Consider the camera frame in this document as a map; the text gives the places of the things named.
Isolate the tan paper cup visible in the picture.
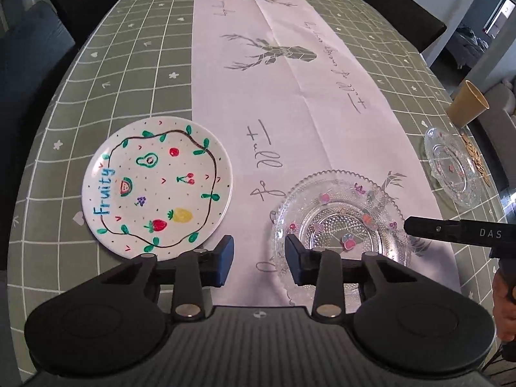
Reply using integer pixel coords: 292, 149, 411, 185
446, 81, 490, 128

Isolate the grey sofa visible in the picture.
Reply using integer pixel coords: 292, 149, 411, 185
479, 83, 516, 194

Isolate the white fruit-painted plate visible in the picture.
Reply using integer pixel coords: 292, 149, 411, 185
82, 116, 234, 262

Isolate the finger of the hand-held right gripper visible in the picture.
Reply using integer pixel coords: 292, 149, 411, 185
404, 217, 462, 246

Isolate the black chair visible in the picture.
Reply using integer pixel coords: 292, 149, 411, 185
46, 0, 130, 46
362, 0, 447, 54
0, 0, 78, 269

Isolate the clear glass plate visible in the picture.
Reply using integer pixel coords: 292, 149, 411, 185
423, 128, 491, 210
271, 170, 413, 293

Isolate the white deer-print table runner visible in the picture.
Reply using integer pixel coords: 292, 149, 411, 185
193, 0, 462, 308

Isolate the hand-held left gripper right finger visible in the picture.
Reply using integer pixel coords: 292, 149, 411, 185
285, 234, 422, 320

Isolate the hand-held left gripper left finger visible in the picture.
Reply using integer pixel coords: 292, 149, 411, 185
93, 235, 234, 320

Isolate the person's right hand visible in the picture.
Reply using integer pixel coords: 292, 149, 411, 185
492, 270, 516, 341

